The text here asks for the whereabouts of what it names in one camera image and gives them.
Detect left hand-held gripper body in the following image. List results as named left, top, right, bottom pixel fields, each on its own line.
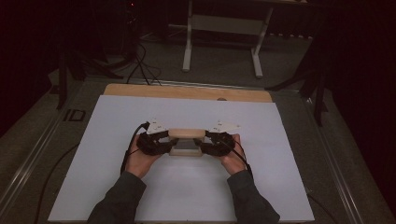
left=136, top=118, right=171, bottom=157

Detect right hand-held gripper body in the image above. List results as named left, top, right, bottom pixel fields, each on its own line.
left=203, top=119, right=242, bottom=158

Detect square wooden photo frame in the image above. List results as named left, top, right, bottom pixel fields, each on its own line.
left=167, top=127, right=207, bottom=158

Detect person's left hand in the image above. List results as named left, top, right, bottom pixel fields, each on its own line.
left=123, top=134, right=163, bottom=180

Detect person's right hand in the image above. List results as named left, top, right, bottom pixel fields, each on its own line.
left=217, top=133, right=249, bottom=176

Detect white table mat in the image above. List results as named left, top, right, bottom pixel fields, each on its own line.
left=48, top=94, right=316, bottom=223

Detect black metal stand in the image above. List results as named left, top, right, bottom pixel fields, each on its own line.
left=265, top=12, right=330, bottom=127

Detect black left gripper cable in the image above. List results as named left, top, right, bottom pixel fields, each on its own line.
left=120, top=121, right=151, bottom=175

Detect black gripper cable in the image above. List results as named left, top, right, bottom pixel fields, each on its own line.
left=231, top=139, right=254, bottom=179
left=120, top=121, right=151, bottom=175

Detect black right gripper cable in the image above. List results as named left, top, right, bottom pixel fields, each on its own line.
left=231, top=139, right=254, bottom=179

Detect aluminium rail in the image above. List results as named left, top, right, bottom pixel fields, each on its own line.
left=83, top=77, right=302, bottom=93
left=299, top=91, right=365, bottom=224
left=0, top=79, right=87, bottom=214

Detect black floor cables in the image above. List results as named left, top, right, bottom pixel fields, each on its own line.
left=125, top=40, right=163, bottom=87

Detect black floor cable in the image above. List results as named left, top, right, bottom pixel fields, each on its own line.
left=33, top=142, right=81, bottom=224
left=305, top=191, right=340, bottom=224

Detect white metal table frame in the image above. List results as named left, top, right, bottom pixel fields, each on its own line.
left=181, top=0, right=276, bottom=79

